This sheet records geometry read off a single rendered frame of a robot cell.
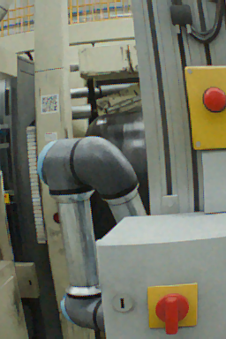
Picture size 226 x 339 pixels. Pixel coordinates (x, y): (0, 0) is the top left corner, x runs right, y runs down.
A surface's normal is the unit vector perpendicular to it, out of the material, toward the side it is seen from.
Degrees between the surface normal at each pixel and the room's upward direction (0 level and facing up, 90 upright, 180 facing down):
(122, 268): 90
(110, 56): 90
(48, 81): 90
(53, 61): 90
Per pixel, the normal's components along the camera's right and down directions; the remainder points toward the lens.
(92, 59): -0.12, 0.07
